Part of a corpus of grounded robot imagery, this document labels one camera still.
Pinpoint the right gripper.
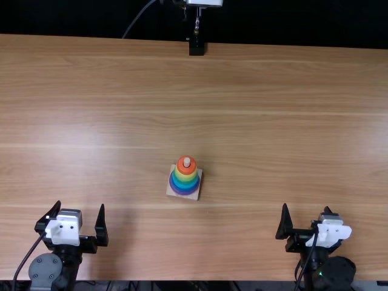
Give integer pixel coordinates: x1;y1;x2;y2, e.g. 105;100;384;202
275;202;347;256

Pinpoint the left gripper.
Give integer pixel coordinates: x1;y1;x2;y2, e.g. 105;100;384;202
34;200;109;255

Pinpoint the wooden peg base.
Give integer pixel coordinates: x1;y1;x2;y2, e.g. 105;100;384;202
166;156;204;201

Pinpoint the black clamp stand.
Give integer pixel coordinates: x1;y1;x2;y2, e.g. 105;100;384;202
184;5;206;57

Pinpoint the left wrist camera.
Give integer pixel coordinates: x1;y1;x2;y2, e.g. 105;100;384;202
45;214;81;247

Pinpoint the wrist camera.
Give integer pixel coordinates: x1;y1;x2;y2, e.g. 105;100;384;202
305;220;353;248
45;214;81;247

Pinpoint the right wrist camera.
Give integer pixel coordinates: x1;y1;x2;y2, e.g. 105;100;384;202
305;220;353;248

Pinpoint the black cable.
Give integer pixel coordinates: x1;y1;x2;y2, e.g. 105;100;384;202
292;224;319;291
12;232;47;291

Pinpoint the purple ring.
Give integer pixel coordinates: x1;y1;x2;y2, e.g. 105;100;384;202
169;178;202;196

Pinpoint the dark blue ring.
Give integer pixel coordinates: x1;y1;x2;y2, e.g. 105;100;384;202
169;176;202;192

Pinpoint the light blue ring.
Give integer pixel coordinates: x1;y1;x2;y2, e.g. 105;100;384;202
170;175;201;187

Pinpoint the dark green ring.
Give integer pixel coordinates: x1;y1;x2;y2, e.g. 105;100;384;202
172;173;201;184

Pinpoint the light green ring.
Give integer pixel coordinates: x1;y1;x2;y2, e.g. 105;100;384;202
172;171;200;182

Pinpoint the yellow ring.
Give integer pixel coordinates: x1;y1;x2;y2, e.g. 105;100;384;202
174;167;199;178

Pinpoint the orange ring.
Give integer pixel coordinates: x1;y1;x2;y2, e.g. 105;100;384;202
177;155;198;173

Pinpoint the grey cable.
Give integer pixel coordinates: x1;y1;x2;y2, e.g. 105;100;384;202
121;0;161;39

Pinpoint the silver camera box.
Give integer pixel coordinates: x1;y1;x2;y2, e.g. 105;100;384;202
184;0;224;8

